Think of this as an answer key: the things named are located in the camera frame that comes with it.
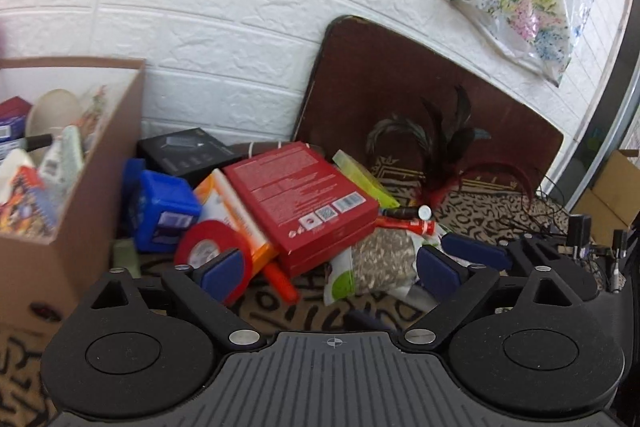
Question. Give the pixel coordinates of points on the floral cloth pouch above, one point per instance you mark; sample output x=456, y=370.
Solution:
x=95, y=108

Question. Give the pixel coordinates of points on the beige oval object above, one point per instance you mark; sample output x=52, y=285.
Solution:
x=52, y=112

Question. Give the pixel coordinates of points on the seed packet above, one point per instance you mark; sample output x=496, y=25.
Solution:
x=380, y=258

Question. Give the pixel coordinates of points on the large cardboard box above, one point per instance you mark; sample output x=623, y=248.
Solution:
x=85, y=232

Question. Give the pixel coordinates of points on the open cardboard box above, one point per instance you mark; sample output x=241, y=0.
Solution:
x=610, y=193

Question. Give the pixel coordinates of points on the dark feather decoration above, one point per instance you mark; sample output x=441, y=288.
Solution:
x=452, y=127

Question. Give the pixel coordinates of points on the brown wooden board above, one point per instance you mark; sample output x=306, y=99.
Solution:
x=390, y=82

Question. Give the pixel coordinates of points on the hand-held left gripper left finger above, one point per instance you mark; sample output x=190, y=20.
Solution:
x=222, y=275

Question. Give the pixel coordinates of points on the small green box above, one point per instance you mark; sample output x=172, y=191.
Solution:
x=122, y=252

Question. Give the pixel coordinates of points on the black plug adapter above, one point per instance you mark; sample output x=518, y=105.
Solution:
x=580, y=230
x=618, y=248

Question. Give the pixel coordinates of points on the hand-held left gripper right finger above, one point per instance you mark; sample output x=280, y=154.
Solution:
x=440, y=278

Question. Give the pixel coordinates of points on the dark red box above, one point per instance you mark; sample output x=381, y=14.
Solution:
x=15, y=108

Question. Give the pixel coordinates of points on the orange-red marker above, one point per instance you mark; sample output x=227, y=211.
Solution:
x=280, y=282

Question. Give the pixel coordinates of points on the blue barcode box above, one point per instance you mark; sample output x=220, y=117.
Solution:
x=10, y=133

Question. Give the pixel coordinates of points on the red tape roll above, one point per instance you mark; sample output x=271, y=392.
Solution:
x=200, y=248

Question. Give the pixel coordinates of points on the white printed packet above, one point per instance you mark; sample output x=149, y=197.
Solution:
x=62, y=158

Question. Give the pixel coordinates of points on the red marker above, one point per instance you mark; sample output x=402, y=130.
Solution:
x=400, y=225

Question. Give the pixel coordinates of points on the metal door frame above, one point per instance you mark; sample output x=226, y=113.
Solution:
x=612, y=107

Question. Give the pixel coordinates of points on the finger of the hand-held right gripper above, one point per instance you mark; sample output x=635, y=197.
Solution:
x=475, y=250

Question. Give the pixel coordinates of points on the orange box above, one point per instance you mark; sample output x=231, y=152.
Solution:
x=220, y=203

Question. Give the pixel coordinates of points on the red flat box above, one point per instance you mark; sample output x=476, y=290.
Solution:
x=290, y=192

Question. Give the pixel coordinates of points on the black marker pen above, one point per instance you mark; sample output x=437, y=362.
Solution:
x=400, y=211
x=37, y=141

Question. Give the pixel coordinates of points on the yellow-green packet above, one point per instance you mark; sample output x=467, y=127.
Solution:
x=362, y=180

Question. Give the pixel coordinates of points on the blue plastic container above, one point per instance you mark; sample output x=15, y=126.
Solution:
x=160, y=203

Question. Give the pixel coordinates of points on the black box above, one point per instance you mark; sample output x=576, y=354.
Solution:
x=185, y=152

